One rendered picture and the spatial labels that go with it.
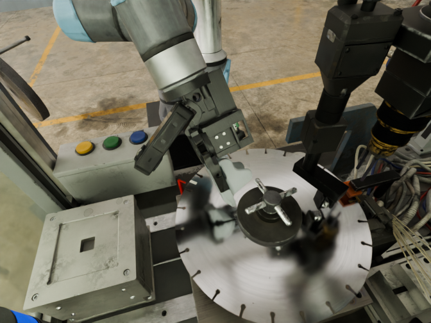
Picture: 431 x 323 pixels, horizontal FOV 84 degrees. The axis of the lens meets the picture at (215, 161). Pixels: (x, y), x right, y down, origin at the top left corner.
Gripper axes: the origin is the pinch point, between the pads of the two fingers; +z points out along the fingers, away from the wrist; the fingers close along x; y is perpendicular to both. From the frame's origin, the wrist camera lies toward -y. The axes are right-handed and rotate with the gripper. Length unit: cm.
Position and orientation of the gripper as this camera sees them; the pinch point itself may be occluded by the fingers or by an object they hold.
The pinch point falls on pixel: (227, 201)
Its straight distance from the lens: 41.2
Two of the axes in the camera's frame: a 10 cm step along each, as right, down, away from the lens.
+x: -2.4, -2.8, 9.3
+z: 4.1, 8.4, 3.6
